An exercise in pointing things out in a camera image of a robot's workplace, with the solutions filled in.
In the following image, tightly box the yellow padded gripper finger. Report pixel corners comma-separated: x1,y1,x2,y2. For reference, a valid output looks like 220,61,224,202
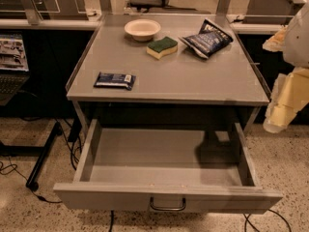
262,26,287,52
263,68,309,133

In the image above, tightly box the blue rxbar blueberry bar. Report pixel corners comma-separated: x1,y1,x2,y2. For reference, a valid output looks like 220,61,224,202
94,72,136,90

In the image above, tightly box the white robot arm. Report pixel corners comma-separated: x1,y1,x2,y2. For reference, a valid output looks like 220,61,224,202
263,3,309,133

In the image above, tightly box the open grey top drawer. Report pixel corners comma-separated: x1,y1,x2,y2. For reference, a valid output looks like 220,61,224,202
54,120,282,214

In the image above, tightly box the dark blue chip bag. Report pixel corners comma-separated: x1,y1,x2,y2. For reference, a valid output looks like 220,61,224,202
179,19,233,59

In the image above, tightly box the grey metal table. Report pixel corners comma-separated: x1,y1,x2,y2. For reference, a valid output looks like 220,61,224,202
65,13,274,137

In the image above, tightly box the green yellow sponge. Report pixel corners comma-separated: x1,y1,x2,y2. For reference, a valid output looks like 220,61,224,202
146,37,178,59

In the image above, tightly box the white paper bowl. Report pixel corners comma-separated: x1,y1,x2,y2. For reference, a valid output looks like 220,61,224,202
125,19,161,42

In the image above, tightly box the laptop on left desk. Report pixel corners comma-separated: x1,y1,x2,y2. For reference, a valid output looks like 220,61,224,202
0,31,30,106

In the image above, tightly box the black desk leg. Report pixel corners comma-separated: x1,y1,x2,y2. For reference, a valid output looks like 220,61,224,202
26,122,62,191

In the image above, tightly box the black floor cable right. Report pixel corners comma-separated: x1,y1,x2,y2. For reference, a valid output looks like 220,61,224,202
243,208,293,232

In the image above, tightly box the black floor cable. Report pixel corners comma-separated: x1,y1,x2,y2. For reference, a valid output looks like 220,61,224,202
243,208,293,232
0,155,63,205

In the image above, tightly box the metal drawer handle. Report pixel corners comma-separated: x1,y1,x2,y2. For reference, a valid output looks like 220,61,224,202
150,197,186,212

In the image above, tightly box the black floor cable left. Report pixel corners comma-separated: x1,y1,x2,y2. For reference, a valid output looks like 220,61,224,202
0,155,63,205

